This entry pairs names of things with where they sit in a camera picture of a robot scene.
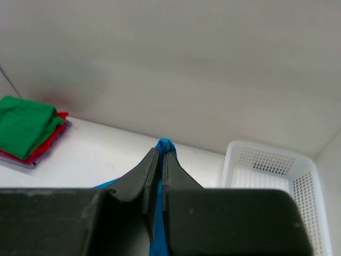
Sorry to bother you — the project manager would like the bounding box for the folded green t-shirt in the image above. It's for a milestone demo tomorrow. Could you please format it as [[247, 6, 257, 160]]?
[[1, 96, 65, 160]]

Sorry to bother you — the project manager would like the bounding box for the blue t-shirt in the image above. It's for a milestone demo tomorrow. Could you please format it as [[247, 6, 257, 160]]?
[[95, 138, 176, 255]]

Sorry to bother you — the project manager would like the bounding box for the white plastic mesh basket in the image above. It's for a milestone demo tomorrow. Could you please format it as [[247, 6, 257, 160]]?
[[220, 141, 332, 255]]

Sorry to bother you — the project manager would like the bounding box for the folded red t-shirt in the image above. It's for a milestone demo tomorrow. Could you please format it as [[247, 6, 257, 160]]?
[[0, 111, 69, 165]]

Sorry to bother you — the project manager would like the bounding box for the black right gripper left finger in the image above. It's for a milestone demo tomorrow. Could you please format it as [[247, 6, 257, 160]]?
[[1, 148, 159, 255]]

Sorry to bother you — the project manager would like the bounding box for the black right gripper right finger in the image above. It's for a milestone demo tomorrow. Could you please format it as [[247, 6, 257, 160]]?
[[162, 153, 312, 255]]

